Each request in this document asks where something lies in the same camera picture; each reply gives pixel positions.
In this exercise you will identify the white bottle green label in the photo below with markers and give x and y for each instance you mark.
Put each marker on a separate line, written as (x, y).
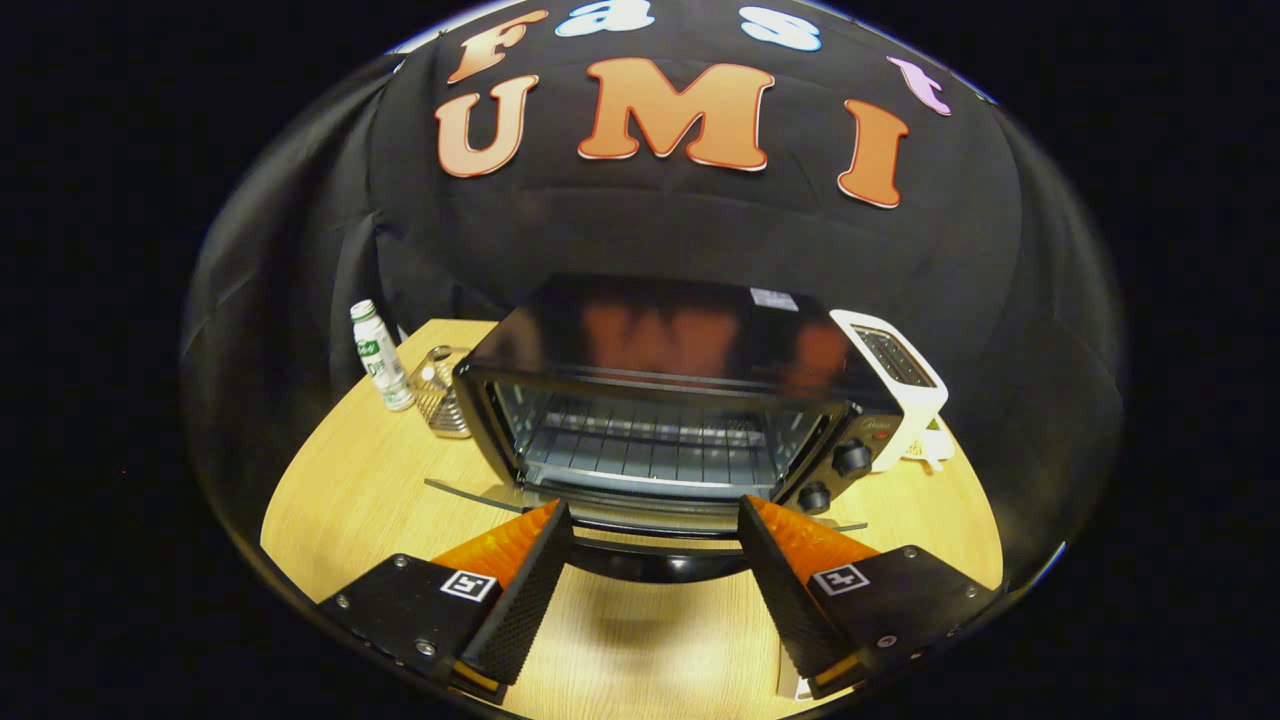
(378, 360)

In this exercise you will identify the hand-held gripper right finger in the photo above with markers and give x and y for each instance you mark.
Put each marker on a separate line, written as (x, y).
(785, 600)

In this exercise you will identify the small white packet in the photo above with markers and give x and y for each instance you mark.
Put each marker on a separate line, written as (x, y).
(935, 452)

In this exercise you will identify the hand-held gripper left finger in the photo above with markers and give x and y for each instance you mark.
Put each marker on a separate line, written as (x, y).
(530, 590)

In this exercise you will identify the white slot toaster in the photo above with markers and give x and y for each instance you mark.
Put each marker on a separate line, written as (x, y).
(925, 400)

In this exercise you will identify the black toaster oven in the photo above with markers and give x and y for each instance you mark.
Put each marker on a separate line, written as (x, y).
(650, 330)

